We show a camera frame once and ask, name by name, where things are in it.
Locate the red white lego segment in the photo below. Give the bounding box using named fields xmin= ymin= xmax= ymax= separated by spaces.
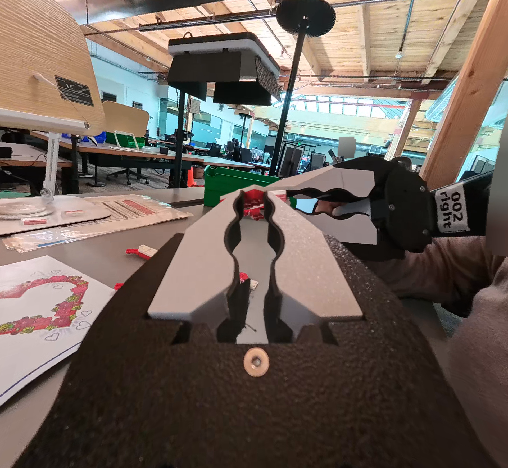
xmin=242 ymin=185 xmax=287 ymax=219

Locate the clear plastic bag with label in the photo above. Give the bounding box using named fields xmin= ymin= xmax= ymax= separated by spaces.
xmin=2 ymin=194 xmax=192 ymax=253

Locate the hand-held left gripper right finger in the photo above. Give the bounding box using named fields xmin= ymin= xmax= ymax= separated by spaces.
xmin=263 ymin=191 xmax=364 ymax=341

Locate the black pole with round disc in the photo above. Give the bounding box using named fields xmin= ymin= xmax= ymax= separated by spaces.
xmin=275 ymin=0 xmax=337 ymax=178

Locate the black computer monitor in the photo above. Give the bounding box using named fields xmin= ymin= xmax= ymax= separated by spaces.
xmin=278 ymin=144 xmax=307 ymax=179

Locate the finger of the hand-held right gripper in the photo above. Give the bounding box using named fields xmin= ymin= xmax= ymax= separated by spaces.
xmin=292 ymin=194 xmax=379 ymax=246
xmin=267 ymin=165 xmax=376 ymax=199

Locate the person's right forearm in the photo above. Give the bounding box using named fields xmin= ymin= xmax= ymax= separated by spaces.
xmin=357 ymin=236 xmax=508 ymax=318

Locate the red white lego arc assembly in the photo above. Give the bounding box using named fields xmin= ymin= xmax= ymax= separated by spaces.
xmin=114 ymin=245 xmax=158 ymax=291

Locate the wooden support post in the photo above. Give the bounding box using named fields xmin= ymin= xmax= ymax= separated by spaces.
xmin=420 ymin=0 xmax=508 ymax=192

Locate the green plastic bin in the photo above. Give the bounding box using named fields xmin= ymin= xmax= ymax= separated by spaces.
xmin=203 ymin=164 xmax=296 ymax=207

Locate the wooden top white tilt stand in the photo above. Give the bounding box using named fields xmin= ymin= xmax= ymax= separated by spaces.
xmin=0 ymin=0 xmax=110 ymax=234
xmin=102 ymin=101 xmax=151 ymax=148

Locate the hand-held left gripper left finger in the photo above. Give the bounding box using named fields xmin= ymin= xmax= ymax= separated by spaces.
xmin=147 ymin=190 xmax=244 ymax=328

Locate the lego instruction booklet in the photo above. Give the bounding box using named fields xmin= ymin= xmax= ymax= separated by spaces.
xmin=0 ymin=256 xmax=116 ymax=406

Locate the person's brown clothing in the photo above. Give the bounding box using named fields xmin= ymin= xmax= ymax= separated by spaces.
xmin=448 ymin=258 xmax=508 ymax=468

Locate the long wooden office desk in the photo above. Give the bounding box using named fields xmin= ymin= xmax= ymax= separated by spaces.
xmin=30 ymin=131 xmax=255 ymax=199

